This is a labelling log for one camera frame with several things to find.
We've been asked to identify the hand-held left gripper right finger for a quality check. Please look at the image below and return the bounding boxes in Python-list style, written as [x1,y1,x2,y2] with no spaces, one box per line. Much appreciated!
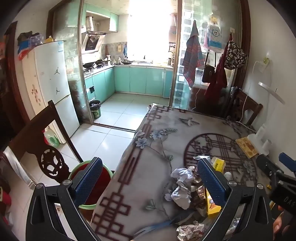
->
[197,158,274,241]

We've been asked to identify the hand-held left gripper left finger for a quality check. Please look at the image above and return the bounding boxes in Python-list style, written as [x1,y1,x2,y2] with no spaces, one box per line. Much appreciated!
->
[25,157,103,241]

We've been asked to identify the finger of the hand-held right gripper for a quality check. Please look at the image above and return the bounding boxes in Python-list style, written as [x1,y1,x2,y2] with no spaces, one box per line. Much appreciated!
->
[256,154,284,184]
[279,152,296,174]

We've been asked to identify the red bin with green rim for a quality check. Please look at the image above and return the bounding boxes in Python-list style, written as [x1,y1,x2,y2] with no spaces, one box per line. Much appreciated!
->
[68,160,113,210]

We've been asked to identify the yellow carton box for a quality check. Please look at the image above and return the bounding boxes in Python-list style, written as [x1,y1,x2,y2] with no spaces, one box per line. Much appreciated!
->
[205,188,222,217]

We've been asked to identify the white tissue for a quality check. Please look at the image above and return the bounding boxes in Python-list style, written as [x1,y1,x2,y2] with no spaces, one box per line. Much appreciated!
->
[171,167,197,186]
[165,185,192,208]

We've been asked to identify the black shoulder bag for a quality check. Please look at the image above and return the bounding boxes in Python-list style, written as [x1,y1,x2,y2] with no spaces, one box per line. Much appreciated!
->
[202,65,215,83]

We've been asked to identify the person's right hand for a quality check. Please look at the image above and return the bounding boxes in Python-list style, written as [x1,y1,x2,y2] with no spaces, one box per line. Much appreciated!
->
[273,205,296,241]

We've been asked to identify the clear yellow plastic bag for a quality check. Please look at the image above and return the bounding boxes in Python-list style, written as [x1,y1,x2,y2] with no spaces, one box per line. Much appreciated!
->
[211,156,226,174]

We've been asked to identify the brown shiny wrapper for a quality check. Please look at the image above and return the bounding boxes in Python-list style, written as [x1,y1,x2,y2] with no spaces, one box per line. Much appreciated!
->
[191,183,207,209]

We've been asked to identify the yellow patterned booklet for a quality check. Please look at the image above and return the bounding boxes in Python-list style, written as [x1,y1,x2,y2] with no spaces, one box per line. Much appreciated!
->
[235,137,258,159]

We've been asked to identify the white plastic stand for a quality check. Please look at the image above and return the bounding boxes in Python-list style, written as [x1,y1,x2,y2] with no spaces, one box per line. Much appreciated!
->
[247,124,273,156]

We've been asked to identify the crumpled printed paper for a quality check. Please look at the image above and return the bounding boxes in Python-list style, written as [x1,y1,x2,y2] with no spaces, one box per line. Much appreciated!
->
[176,221,206,241]

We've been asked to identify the green detergent bottle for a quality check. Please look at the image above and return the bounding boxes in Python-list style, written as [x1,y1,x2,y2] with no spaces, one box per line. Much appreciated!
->
[44,128,60,147]

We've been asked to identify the plain dark wooden chair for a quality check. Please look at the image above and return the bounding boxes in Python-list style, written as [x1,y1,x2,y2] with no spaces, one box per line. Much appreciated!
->
[228,87,263,127]

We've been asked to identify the carved dark wooden chair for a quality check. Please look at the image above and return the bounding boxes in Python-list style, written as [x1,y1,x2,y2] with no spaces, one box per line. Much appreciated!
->
[8,100,84,186]

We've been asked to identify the green black kitchen bin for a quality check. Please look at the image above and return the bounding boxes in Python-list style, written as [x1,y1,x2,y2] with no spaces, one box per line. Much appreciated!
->
[89,100,102,119]

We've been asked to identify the white lamp head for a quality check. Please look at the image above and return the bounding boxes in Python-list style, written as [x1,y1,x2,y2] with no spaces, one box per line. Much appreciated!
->
[258,81,286,105]

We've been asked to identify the red hanging garment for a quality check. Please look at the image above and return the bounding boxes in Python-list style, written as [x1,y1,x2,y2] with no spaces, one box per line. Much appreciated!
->
[205,40,228,102]

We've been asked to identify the white refrigerator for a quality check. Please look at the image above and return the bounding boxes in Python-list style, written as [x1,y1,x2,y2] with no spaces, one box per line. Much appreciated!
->
[22,40,80,144]

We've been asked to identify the teal lower kitchen cabinets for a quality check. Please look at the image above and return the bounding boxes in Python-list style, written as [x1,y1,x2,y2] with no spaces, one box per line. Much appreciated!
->
[83,65,174,105]

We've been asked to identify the black white patterned bag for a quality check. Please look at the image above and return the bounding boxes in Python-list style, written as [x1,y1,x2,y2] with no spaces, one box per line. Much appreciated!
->
[223,41,247,70]

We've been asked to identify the checked hanging towel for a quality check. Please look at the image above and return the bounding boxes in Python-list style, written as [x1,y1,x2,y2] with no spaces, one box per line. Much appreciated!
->
[181,21,204,87]

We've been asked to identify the range hood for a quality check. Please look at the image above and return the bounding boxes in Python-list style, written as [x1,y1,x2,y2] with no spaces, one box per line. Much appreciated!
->
[82,31,107,54]

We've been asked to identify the blue red bag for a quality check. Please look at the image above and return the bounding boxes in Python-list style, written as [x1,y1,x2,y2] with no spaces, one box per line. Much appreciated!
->
[18,42,31,61]

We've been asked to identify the clear plastic box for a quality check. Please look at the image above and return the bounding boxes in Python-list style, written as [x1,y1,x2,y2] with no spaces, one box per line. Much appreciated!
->
[30,34,44,45]

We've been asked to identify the dark cloth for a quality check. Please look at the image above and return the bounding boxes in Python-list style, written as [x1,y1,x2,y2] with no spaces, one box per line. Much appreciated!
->
[17,31,40,45]

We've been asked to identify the teal upper cabinet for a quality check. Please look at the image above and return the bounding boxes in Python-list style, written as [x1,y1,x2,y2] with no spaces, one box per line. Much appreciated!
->
[81,5,119,33]

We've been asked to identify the blue strap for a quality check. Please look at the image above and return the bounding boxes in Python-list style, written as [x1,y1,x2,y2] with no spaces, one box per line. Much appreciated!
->
[133,213,192,241]

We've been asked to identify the silver exhaust duct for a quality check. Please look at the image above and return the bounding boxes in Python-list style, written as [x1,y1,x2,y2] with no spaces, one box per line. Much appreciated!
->
[85,16,94,32]

